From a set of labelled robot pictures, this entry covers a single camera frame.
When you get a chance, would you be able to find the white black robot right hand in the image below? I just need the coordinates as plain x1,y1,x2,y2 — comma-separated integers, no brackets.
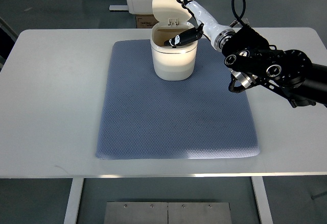
164,0,235,51

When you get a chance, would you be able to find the white trash bin with lid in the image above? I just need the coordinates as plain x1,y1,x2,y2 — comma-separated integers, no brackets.
150,0,197,81

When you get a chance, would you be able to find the brown cardboard box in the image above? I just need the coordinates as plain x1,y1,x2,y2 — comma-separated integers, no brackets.
135,14,158,29

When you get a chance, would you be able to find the blue textured mat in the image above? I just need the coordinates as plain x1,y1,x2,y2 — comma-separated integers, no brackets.
96,39,260,160

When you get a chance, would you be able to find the white right table leg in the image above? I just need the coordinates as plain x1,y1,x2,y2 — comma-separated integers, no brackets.
251,177,273,224

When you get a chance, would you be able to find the white table leg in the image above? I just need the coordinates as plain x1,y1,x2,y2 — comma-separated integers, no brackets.
251,177,273,224
64,178,84,224

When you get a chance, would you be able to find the white left table leg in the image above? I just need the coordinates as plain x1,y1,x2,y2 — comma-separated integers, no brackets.
64,178,84,224

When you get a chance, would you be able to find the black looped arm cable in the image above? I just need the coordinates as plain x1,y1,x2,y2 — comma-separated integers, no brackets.
231,0,252,28

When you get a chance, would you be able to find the grey metal base plate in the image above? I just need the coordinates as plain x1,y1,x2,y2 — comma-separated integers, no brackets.
104,202,232,223

